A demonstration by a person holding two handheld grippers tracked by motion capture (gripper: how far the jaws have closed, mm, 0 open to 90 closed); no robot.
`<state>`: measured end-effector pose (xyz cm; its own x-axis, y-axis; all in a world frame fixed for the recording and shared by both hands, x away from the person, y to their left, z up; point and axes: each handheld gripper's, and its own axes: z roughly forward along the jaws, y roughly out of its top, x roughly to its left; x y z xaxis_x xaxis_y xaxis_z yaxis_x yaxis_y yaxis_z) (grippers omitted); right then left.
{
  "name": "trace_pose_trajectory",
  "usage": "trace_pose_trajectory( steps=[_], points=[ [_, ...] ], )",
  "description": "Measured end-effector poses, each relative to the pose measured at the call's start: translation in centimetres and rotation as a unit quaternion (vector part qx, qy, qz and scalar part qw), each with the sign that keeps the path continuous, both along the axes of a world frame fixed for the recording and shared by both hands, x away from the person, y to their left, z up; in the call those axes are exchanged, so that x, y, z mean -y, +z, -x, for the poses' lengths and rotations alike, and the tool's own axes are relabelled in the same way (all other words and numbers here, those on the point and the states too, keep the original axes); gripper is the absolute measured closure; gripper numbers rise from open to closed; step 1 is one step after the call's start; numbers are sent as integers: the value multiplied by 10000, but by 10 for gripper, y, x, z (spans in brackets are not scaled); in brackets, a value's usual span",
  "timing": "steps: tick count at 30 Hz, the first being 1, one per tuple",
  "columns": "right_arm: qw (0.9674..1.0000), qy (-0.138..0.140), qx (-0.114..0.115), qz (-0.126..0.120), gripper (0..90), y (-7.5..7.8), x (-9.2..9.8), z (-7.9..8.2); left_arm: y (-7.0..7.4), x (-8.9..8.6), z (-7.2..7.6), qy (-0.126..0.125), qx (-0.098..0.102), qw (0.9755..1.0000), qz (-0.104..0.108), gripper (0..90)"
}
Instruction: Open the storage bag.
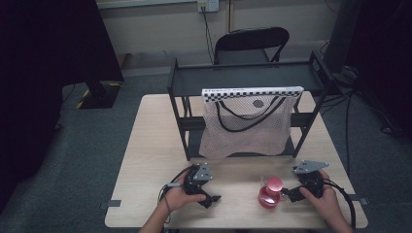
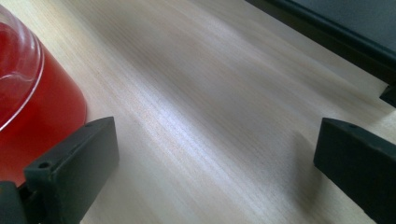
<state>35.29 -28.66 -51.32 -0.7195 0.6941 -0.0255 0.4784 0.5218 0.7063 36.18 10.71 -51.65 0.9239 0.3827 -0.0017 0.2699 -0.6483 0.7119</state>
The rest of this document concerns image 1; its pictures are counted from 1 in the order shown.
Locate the white wall socket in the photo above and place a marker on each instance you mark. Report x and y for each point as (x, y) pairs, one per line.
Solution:
(208, 5)

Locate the grey table bracket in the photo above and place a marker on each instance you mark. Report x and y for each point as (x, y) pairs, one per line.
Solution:
(113, 203)
(362, 201)

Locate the person's left hand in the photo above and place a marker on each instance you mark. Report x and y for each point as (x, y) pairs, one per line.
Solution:
(177, 197)

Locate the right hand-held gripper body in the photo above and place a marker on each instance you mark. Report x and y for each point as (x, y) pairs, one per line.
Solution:
(310, 176)

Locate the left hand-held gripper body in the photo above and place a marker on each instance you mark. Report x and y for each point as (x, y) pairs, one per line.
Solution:
(201, 174)

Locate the black metal shelf rack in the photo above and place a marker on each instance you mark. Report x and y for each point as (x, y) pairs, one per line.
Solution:
(239, 76)

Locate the black folding chair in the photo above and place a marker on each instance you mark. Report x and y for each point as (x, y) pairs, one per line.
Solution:
(251, 40)

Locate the black and white checkered board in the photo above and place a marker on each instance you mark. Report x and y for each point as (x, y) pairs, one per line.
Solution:
(252, 93)

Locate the pink bottle with round cap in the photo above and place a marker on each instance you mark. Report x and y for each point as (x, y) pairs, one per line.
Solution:
(270, 194)

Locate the black curtain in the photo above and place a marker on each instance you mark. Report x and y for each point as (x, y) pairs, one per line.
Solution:
(42, 81)

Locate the person's right hand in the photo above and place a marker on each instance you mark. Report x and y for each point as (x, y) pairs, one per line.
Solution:
(324, 202)

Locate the black stand base, yellow stripes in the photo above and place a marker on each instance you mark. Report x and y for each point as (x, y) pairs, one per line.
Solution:
(98, 95)

